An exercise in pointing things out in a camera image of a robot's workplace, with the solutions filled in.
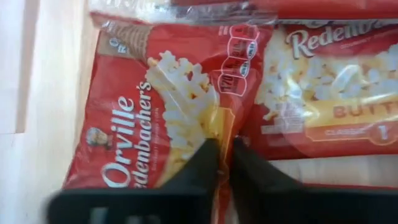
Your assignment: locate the red popcorn bag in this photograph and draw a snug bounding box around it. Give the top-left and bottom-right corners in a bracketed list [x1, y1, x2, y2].
[88, 0, 398, 27]
[239, 18, 398, 161]
[62, 12, 276, 224]

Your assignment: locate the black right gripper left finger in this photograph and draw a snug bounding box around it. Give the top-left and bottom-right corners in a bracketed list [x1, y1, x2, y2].
[160, 138, 221, 193]

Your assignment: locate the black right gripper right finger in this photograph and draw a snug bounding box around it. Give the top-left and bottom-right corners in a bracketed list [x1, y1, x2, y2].
[230, 138, 309, 193]

